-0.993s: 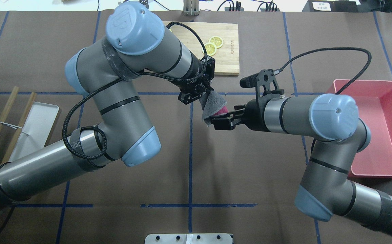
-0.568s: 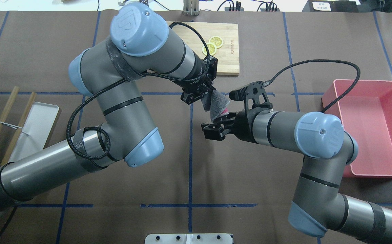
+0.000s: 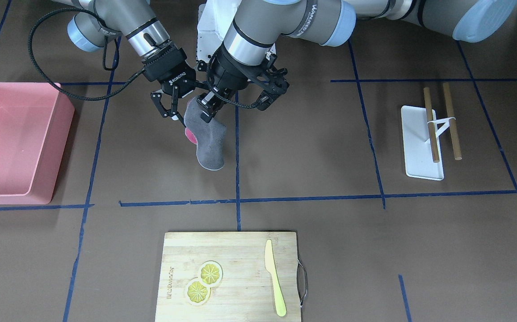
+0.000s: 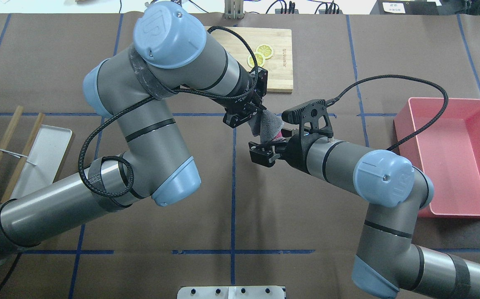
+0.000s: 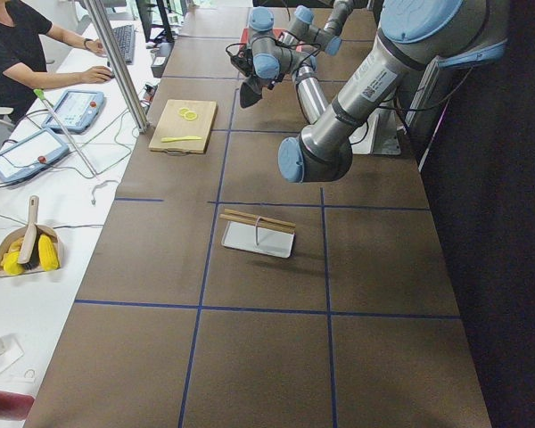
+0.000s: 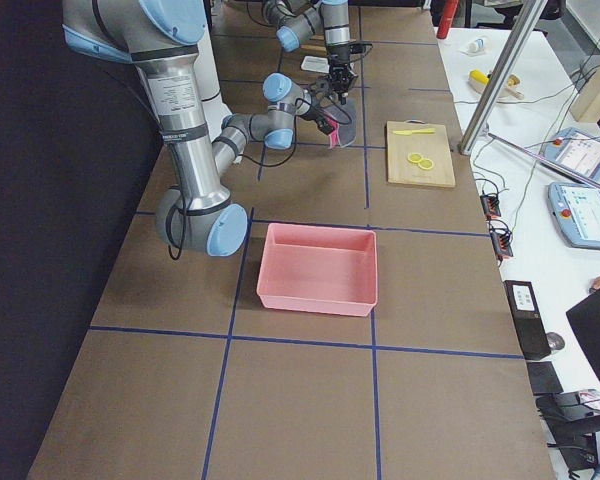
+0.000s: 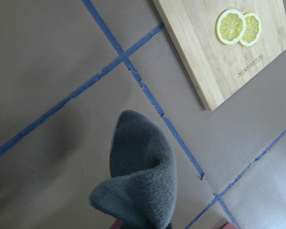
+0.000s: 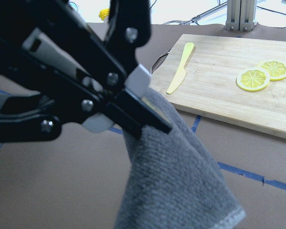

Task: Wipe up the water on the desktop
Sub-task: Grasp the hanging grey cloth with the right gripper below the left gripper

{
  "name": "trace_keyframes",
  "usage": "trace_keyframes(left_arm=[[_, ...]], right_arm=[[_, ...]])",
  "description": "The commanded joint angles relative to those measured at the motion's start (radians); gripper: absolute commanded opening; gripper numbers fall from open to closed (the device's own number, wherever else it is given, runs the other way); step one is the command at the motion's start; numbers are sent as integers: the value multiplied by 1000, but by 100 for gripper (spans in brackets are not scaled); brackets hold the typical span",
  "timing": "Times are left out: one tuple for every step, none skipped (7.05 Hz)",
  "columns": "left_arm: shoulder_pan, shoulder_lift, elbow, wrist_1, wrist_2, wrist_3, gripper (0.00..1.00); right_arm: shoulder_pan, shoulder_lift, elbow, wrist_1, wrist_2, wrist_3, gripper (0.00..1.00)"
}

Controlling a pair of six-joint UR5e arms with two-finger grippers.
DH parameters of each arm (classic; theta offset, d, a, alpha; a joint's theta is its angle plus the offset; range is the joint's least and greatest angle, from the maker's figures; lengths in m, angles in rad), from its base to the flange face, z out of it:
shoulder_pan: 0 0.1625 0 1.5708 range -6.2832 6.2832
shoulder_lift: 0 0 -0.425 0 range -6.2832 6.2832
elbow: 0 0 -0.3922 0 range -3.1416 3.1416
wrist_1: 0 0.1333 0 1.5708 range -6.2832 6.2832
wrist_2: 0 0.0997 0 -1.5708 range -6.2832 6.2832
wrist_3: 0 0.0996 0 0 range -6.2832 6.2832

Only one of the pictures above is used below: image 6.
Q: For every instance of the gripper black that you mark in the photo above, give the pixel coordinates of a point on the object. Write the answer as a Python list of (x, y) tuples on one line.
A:
[(338, 59), (312, 115)]

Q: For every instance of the grey and pink cloth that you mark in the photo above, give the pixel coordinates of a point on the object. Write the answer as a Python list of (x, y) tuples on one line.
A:
[(343, 118)]

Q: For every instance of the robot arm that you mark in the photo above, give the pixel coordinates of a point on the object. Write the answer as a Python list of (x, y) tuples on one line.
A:
[(298, 21), (165, 41)]

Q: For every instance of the white rack tray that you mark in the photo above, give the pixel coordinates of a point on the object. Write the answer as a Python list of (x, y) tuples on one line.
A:
[(315, 64)]

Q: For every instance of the rear lemon slice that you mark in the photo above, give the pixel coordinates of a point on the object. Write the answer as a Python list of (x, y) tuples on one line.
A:
[(414, 158)]

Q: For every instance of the lemon slice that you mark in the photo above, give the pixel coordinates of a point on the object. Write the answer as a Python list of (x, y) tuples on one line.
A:
[(425, 164), (414, 158)]

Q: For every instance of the bamboo cutting board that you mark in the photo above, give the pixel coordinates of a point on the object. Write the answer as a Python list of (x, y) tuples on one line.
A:
[(435, 147)]

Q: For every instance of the yellow plastic knife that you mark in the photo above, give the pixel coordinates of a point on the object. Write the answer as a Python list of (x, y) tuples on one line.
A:
[(410, 132)]

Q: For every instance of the front lemon slice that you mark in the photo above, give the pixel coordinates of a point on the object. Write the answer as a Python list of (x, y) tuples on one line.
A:
[(425, 164)]

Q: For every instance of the red fire extinguisher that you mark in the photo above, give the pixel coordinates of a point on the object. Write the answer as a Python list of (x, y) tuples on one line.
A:
[(447, 17)]

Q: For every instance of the white bottle on paper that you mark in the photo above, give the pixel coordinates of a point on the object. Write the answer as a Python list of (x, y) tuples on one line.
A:
[(478, 46)]

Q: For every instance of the pink plastic bin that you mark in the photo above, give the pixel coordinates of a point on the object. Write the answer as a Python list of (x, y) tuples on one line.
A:
[(319, 269)]

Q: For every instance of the far power strip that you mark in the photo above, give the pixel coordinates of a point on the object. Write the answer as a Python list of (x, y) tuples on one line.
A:
[(491, 205)]

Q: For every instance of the power strip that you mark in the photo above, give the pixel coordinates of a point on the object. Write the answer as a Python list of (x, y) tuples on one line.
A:
[(491, 205), (501, 238)]

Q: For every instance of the near power strip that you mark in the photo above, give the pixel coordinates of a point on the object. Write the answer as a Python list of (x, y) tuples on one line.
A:
[(501, 238)]

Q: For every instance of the far teach pendant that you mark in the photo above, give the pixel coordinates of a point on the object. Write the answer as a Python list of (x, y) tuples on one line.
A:
[(575, 150)]

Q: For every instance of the teach pendant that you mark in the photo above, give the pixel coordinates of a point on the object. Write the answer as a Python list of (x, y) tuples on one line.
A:
[(575, 150), (576, 210)]

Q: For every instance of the black box with label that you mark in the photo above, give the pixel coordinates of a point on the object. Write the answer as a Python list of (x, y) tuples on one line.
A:
[(527, 319)]

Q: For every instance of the near teach pendant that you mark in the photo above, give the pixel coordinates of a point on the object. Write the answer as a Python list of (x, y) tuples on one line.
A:
[(576, 210)]

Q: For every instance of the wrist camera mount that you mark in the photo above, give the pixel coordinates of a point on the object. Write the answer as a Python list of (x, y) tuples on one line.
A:
[(360, 49), (321, 91)]

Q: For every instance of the aluminium frame post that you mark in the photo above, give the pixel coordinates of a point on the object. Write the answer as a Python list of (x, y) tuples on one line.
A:
[(520, 32)]

